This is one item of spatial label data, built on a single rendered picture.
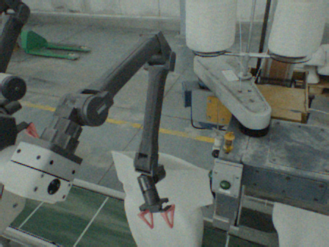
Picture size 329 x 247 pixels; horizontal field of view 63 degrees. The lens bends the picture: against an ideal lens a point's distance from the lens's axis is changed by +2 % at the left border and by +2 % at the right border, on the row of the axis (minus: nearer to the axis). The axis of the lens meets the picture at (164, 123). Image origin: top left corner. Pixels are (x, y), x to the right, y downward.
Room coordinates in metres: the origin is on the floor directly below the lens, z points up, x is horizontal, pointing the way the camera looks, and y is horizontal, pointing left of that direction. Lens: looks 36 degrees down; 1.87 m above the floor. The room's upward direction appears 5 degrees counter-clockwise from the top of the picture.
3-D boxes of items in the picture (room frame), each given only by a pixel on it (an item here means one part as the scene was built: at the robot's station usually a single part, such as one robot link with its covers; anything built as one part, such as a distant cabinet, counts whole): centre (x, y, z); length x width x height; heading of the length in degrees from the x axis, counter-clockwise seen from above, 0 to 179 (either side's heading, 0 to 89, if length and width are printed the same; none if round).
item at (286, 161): (0.59, -0.33, 1.21); 0.30 x 0.25 x 0.30; 65
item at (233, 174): (0.51, -0.16, 1.29); 0.08 x 0.05 x 0.09; 65
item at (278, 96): (0.91, -0.44, 1.18); 0.34 x 0.25 x 0.31; 155
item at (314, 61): (3.17, -1.75, 0.44); 0.66 x 0.42 x 0.14; 61
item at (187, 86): (1.04, -0.13, 1.25); 0.10 x 0.08 x 0.12; 0
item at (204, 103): (0.94, -0.26, 1.23); 0.28 x 0.07 x 0.16; 65
